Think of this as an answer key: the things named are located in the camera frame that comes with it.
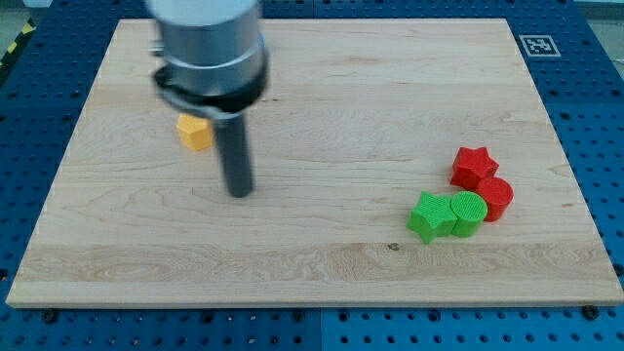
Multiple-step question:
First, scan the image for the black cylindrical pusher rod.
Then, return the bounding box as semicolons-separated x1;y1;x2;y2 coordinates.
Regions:
214;112;254;198

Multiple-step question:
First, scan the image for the yellow hexagon block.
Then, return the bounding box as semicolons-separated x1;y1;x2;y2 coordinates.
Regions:
176;113;214;151

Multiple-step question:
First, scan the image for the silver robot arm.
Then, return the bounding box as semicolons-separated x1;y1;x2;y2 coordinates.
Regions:
145;0;269;198

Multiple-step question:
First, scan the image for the light wooden board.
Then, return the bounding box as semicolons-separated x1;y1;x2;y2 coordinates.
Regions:
7;19;623;309

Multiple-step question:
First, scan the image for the green star block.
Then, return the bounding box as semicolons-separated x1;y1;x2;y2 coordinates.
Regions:
407;191;457;245

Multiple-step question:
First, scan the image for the red star block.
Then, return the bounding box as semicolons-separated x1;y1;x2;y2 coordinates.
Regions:
449;146;499;190

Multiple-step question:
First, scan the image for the green cylinder block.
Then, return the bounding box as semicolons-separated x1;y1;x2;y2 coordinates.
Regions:
450;191;488;238

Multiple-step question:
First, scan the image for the black board screw left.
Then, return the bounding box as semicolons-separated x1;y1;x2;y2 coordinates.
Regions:
40;309;59;324

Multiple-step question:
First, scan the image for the black board screw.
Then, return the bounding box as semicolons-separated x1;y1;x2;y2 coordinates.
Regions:
581;305;601;321
40;309;59;324

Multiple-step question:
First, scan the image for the red cylinder block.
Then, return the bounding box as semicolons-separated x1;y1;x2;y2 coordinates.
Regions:
476;176;514;222

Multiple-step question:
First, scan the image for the white fiducial marker tag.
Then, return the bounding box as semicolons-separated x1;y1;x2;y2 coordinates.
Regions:
519;34;561;58

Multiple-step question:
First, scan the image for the black board screw right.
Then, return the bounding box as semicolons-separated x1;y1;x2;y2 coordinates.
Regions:
581;305;601;321

